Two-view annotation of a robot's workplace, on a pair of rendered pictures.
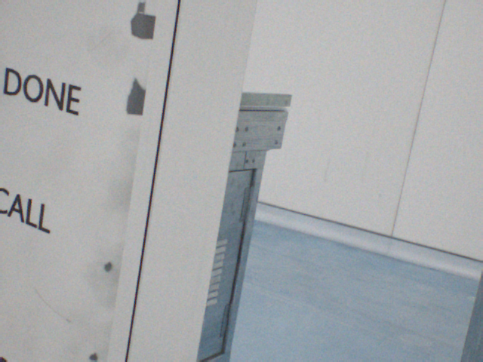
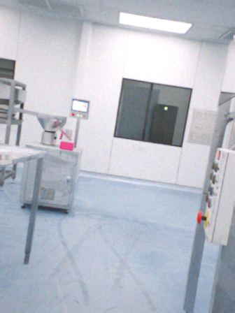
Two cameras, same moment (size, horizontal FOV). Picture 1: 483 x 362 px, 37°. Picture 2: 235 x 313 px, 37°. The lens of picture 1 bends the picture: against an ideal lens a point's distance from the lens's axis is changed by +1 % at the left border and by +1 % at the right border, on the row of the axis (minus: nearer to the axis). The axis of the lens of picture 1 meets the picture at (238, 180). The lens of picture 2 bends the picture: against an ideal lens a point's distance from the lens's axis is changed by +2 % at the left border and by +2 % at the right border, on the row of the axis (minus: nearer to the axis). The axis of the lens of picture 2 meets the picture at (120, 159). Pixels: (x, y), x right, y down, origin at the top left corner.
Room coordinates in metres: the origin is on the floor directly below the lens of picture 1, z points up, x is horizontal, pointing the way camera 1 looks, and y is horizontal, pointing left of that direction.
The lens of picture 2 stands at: (-0.46, -0.74, 1.21)
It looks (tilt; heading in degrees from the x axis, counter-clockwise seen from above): 6 degrees down; 66
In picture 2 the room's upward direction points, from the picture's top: 9 degrees clockwise
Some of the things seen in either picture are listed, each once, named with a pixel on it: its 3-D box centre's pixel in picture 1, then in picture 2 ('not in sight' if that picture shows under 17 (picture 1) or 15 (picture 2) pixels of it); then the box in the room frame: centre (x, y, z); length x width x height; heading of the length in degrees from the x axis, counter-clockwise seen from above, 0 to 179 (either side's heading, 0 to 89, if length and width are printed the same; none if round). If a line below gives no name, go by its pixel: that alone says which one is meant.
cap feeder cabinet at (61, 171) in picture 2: not in sight; (52, 176); (0.57, 3.55, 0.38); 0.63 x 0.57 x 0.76; 159
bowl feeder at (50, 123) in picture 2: not in sight; (55, 130); (0.54, 3.62, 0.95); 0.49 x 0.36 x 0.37; 159
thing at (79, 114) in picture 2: not in sight; (77, 124); (0.81, 3.61, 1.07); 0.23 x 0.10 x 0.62; 159
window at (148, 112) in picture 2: not in sight; (152, 112); (2.82, 5.41, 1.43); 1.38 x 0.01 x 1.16; 159
